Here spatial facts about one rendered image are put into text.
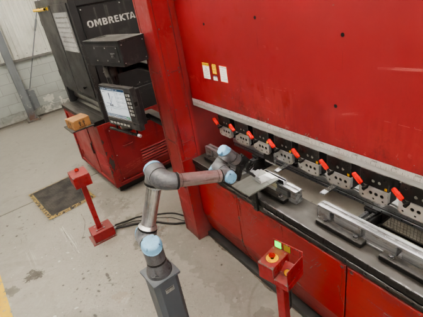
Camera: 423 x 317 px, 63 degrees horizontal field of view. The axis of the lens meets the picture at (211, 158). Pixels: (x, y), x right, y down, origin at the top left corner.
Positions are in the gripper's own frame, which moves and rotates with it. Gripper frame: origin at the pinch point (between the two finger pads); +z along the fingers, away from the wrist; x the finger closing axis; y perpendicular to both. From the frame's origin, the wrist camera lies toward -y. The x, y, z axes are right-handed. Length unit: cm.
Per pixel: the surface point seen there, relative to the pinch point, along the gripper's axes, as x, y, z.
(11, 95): 688, -168, -84
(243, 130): 21.8, 21.5, -13.3
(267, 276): -47, -42, 10
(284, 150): -16.2, 23.8, -8.1
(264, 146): 1.1, 19.9, -7.6
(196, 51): 67, 49, -56
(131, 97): 91, -6, -67
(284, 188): -12.5, 5.0, 15.6
